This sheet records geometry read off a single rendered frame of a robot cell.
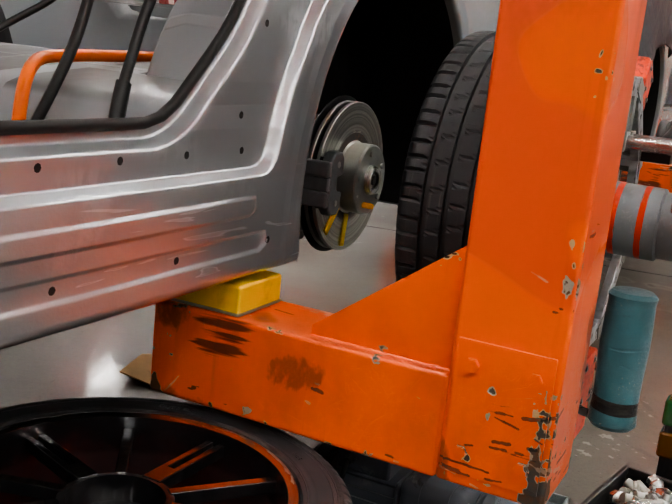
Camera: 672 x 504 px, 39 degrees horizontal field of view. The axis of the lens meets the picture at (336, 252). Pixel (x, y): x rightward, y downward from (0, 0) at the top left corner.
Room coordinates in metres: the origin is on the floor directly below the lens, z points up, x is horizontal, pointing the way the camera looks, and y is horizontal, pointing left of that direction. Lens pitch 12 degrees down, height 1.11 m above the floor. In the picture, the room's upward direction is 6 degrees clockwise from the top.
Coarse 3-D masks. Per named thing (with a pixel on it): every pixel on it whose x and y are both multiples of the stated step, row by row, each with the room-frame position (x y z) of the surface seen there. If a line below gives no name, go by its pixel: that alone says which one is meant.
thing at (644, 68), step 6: (642, 60) 1.98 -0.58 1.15; (648, 60) 1.97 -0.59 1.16; (636, 66) 1.97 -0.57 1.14; (642, 66) 1.97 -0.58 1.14; (648, 66) 1.96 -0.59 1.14; (636, 72) 1.96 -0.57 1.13; (642, 72) 1.96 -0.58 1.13; (648, 72) 1.96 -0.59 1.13; (648, 78) 1.97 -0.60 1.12; (648, 84) 1.98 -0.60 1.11; (648, 90) 1.99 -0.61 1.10
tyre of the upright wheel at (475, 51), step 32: (480, 32) 1.88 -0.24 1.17; (448, 64) 1.76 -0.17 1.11; (480, 64) 1.74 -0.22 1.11; (448, 96) 1.70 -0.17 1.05; (480, 96) 1.68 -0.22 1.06; (416, 128) 1.68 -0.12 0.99; (448, 128) 1.66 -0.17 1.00; (480, 128) 1.64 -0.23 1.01; (416, 160) 1.65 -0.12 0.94; (448, 160) 1.63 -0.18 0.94; (416, 192) 1.64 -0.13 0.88; (448, 192) 1.62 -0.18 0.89; (416, 224) 1.64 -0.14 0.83; (448, 224) 1.61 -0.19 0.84; (416, 256) 1.65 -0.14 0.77
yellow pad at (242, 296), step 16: (272, 272) 1.56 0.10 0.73; (208, 288) 1.47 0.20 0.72; (224, 288) 1.45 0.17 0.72; (240, 288) 1.44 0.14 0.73; (256, 288) 1.49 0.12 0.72; (272, 288) 1.53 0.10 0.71; (192, 304) 1.48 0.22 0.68; (208, 304) 1.47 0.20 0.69; (224, 304) 1.45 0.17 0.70; (240, 304) 1.44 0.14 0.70; (256, 304) 1.49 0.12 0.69; (272, 304) 1.53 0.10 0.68
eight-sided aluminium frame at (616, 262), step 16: (640, 80) 1.89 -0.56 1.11; (640, 96) 1.90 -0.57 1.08; (640, 112) 1.95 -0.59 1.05; (640, 128) 1.98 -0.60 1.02; (624, 160) 2.03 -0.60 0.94; (608, 256) 2.03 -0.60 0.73; (624, 256) 2.03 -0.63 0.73; (608, 272) 1.98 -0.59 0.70; (608, 288) 1.95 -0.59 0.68; (592, 336) 1.84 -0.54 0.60
